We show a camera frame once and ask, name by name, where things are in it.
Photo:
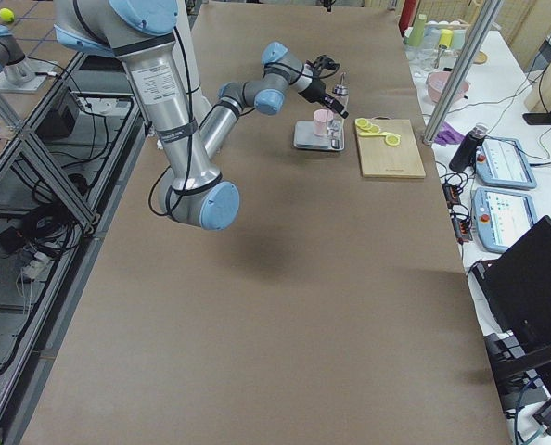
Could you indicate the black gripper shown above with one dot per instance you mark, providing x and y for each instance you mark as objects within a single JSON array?
[{"x": 315, "y": 92}]

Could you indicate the pink plastic cup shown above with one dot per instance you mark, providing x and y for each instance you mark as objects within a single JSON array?
[{"x": 321, "y": 120}]

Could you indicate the glass sauce bottle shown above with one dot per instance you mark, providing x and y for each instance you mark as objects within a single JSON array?
[{"x": 340, "y": 92}]

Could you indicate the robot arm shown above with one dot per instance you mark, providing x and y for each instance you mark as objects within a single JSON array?
[{"x": 152, "y": 41}]

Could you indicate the green cup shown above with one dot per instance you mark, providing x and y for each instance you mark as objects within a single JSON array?
[{"x": 415, "y": 37}]

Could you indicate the yellow cup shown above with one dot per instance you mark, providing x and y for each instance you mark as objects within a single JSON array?
[{"x": 445, "y": 38}]

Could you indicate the lemon slice far right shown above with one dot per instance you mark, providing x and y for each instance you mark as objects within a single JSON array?
[{"x": 360, "y": 122}]

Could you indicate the yellow plastic knife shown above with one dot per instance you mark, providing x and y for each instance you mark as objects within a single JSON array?
[{"x": 383, "y": 134}]

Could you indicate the lemon slice front pair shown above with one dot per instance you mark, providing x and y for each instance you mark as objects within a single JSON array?
[{"x": 392, "y": 139}]

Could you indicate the bamboo cutting board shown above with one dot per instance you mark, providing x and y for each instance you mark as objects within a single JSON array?
[{"x": 378, "y": 160}]

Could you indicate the pink bowl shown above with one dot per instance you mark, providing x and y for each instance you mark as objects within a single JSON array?
[{"x": 436, "y": 82}]

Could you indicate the purple glove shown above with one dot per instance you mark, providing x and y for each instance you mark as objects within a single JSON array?
[{"x": 447, "y": 135}]

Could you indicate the black water bottle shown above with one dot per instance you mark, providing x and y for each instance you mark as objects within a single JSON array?
[{"x": 465, "y": 154}]

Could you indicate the far teach pendant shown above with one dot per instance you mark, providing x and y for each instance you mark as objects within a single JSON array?
[{"x": 500, "y": 162}]

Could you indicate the teach pendant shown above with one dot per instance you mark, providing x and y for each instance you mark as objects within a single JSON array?
[
  {"x": 502, "y": 217},
  {"x": 500, "y": 162}
]

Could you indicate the near teach pendant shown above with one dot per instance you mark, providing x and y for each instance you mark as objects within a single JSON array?
[{"x": 502, "y": 217}]

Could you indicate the black laptop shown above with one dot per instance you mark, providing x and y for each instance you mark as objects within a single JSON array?
[{"x": 517, "y": 287}]

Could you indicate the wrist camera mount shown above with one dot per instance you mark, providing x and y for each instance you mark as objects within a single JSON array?
[{"x": 323, "y": 67}]

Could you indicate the white camera mast base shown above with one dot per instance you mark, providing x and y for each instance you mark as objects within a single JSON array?
[{"x": 201, "y": 105}]

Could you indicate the aluminium frame post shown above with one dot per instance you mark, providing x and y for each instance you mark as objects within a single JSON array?
[{"x": 476, "y": 36}]

